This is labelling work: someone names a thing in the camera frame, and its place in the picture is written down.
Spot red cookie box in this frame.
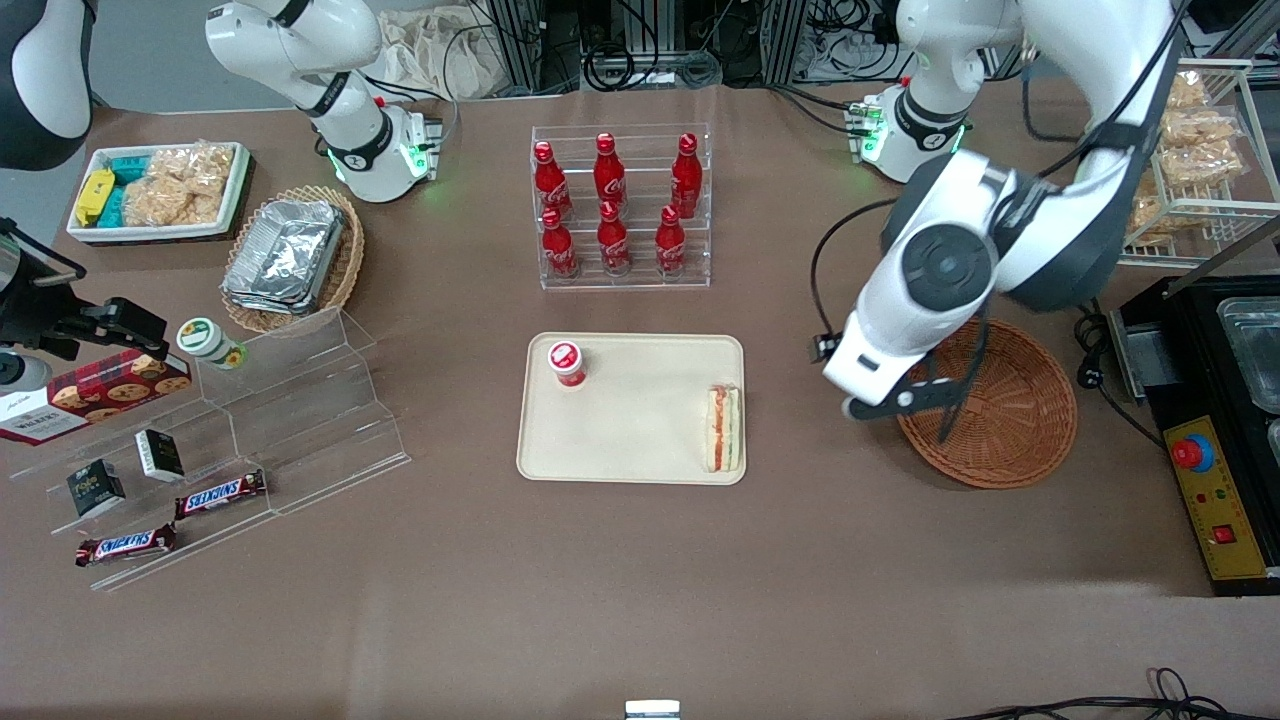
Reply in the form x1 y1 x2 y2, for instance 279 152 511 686
0 349 193 447

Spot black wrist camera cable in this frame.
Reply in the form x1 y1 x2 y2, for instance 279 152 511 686
809 195 901 346

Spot red cola bottle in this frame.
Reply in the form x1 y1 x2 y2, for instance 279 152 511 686
655 205 688 277
670 133 704 219
594 132 628 211
533 141 573 221
540 207 580 279
597 200 632 277

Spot foil containers in wicker basket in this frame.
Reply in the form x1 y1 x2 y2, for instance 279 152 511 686
220 185 366 334

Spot black floor cables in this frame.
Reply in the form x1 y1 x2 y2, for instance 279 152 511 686
945 668 1280 720

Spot steel insert pan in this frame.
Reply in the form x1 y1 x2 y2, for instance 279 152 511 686
1215 297 1280 416

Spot brown chocolate bar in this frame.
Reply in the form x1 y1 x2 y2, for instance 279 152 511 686
174 470 268 521
75 523 178 568

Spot beige cloth bag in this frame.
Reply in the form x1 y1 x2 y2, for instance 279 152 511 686
375 5 501 101

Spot green lid white jar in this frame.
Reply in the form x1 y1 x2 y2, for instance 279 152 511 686
177 317 248 371

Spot black food warmer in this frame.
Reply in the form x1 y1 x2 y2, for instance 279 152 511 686
1108 270 1280 601

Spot round brown wicker basket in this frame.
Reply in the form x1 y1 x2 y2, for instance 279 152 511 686
895 318 1079 490

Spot clear acrylic stepped shelf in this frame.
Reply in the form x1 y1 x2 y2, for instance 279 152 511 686
10 305 412 593

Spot small black box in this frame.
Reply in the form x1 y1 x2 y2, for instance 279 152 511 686
135 429 186 484
66 459 127 519

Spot clear bag rice crackers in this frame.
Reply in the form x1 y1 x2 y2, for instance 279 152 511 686
122 175 227 228
150 143 237 193

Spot white rectangular snack tray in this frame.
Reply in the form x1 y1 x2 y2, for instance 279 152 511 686
66 141 251 244

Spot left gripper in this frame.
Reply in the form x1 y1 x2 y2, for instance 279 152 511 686
843 352 977 443

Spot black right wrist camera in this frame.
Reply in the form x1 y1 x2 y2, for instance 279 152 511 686
72 296 169 359

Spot triangular sandwich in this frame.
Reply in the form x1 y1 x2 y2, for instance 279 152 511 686
705 384 742 474

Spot yellow emergency stop box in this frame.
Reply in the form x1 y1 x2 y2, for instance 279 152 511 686
1162 415 1277 583

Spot yellow snack packet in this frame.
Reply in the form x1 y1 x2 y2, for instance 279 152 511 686
76 168 117 227

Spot black cable bundle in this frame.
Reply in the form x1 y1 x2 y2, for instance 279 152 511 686
580 0 723 93

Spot clear acrylic bottle rack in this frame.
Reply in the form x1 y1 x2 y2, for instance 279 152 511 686
531 124 712 291

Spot aluminium foil tray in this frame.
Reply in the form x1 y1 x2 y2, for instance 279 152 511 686
222 285 331 317
222 199 347 306

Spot white wire basket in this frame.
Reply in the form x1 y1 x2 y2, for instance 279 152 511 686
1118 58 1280 271

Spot beige plastic tray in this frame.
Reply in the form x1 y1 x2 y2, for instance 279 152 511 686
516 332 748 487

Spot red cup white lid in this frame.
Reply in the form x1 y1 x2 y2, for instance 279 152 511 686
546 340 588 389

